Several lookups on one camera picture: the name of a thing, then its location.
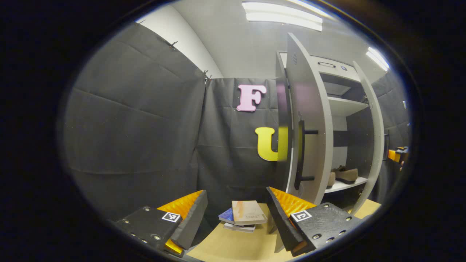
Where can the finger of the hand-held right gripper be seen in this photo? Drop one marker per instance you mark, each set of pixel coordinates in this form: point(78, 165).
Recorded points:
point(395, 155)

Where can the grey cabinet drawer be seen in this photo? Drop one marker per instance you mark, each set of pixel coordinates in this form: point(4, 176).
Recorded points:
point(346, 71)

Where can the blue book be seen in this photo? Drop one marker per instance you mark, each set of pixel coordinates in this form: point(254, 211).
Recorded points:
point(226, 215)

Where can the white book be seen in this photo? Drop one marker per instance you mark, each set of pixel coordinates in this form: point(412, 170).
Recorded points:
point(240, 228)

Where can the grey shoe cabinet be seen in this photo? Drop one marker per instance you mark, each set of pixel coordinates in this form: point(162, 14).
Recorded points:
point(346, 105)

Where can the grey cabinet door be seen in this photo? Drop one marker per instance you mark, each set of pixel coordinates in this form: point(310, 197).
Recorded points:
point(309, 102)
point(375, 145)

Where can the black backdrop cloth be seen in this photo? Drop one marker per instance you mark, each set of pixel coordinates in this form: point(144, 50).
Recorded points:
point(138, 127)

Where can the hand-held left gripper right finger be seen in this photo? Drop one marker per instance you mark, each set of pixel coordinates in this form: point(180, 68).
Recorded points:
point(280, 222)

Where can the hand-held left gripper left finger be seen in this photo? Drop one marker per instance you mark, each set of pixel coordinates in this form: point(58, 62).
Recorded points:
point(191, 225)

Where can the small ceiling light panel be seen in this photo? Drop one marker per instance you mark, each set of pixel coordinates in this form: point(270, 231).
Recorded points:
point(378, 58)

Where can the large ceiling light panel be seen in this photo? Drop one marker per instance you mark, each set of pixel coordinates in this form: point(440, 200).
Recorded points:
point(284, 16)

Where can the brown fuzzy shoe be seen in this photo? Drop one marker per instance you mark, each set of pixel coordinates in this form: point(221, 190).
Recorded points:
point(346, 175)
point(330, 180)

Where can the tan book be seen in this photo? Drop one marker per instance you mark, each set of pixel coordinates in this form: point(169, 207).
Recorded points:
point(249, 213)

